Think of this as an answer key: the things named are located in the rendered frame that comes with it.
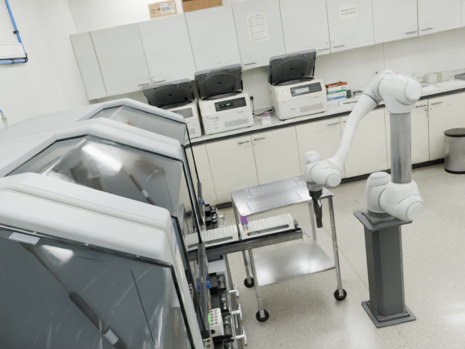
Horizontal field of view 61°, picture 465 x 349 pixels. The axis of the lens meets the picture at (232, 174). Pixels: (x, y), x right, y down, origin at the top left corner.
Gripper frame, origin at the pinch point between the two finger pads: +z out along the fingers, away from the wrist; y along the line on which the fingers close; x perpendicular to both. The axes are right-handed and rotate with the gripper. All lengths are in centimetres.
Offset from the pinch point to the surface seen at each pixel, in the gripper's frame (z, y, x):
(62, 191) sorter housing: -77, 101, -89
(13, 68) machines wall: -113, -100, -177
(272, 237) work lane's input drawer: 0.3, 6.7, -28.1
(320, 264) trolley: 52, -37, 7
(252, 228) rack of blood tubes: -6.4, 3.6, -38.1
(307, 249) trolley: 52, -59, 3
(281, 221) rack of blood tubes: -6.5, 3.4, -21.8
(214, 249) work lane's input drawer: 0, 7, -61
